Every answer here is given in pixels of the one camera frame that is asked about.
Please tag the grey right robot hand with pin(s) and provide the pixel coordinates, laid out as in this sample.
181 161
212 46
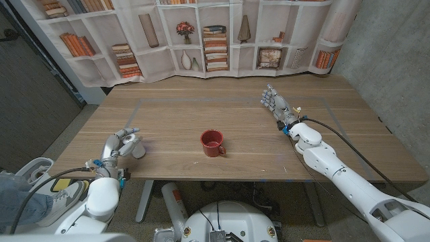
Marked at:
280 106

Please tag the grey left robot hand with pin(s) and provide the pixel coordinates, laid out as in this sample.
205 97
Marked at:
110 151

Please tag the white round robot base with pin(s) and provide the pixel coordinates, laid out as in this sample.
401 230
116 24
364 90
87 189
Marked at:
231 218

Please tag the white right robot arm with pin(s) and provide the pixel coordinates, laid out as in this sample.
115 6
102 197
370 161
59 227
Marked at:
349 188

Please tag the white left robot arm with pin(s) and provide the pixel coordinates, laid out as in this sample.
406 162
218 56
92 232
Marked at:
100 198

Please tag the grey metal table leg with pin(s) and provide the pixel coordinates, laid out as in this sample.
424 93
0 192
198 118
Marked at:
144 201
315 205

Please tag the white grey sneaker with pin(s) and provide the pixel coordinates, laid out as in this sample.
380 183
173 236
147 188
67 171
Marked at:
64 201

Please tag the white round machine housing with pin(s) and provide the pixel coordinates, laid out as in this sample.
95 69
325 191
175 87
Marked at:
33 168

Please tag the red ceramic mug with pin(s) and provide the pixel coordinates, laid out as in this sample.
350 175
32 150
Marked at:
211 146

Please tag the printed bookshelf backdrop cloth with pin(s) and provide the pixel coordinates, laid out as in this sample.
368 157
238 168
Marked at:
151 64

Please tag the white robot torso edge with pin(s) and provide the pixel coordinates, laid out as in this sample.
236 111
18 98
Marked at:
67 238

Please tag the silver foil tray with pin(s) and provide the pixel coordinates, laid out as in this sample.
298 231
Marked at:
164 235

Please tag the blue jeans person leg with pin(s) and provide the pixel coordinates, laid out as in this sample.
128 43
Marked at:
16 208

